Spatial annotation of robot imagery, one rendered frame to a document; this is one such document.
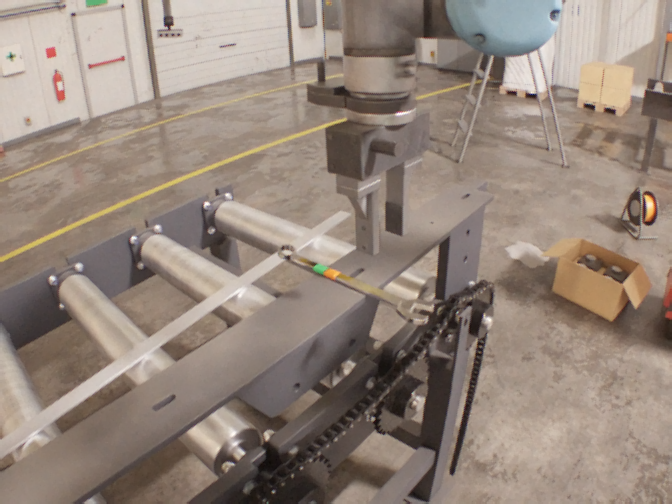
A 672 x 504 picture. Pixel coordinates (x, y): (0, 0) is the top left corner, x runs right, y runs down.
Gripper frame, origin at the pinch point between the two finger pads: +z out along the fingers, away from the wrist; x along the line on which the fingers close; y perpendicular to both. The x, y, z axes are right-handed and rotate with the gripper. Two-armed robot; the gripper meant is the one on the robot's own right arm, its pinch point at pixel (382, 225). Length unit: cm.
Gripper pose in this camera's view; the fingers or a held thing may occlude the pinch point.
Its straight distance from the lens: 55.6
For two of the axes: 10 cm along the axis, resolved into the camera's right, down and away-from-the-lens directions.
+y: 7.5, 3.0, -5.9
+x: 6.6, -4.1, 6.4
